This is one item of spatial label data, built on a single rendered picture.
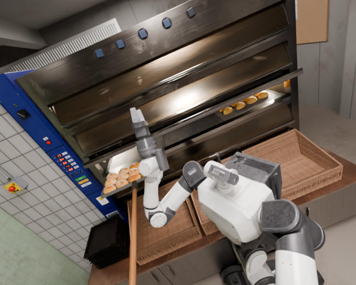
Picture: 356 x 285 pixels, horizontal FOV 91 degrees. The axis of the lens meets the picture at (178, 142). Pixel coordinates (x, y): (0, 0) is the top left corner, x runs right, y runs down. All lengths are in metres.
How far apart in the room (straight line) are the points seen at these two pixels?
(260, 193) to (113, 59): 1.17
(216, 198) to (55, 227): 1.82
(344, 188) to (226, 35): 1.46
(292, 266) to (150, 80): 1.22
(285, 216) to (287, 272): 0.13
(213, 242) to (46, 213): 1.53
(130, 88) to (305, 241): 1.24
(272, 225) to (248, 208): 0.08
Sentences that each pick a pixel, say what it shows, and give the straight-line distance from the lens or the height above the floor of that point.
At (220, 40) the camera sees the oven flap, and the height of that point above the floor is 1.81.
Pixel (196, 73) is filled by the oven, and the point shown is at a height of 1.68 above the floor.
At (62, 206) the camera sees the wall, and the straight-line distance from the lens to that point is 2.03.
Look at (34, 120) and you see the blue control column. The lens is 1.59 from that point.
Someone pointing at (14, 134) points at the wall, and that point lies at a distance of 1.73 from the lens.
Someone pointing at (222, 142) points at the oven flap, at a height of 1.01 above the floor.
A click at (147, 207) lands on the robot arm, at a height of 1.35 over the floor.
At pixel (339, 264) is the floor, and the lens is 2.16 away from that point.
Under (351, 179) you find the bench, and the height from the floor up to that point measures 0.58.
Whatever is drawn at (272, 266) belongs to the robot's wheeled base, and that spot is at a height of 0.17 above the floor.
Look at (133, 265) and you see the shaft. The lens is 0.95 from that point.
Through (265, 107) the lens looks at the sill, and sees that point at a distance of 1.74.
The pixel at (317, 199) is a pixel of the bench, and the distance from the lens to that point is 1.79.
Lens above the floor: 1.93
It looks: 28 degrees down
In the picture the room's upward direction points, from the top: 24 degrees counter-clockwise
